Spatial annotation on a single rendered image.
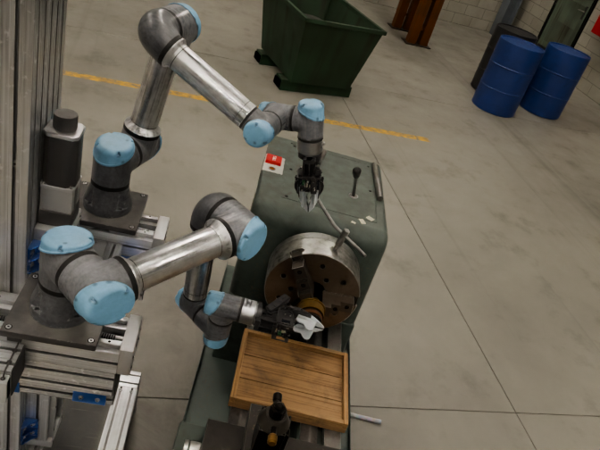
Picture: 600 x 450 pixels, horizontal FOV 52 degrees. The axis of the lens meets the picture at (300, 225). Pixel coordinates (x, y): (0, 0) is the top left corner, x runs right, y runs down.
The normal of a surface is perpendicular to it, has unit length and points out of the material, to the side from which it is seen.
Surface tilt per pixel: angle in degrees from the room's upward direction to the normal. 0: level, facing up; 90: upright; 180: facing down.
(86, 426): 0
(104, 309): 91
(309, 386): 0
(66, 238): 7
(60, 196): 90
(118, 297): 91
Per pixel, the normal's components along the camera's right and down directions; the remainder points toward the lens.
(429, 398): 0.26, -0.81
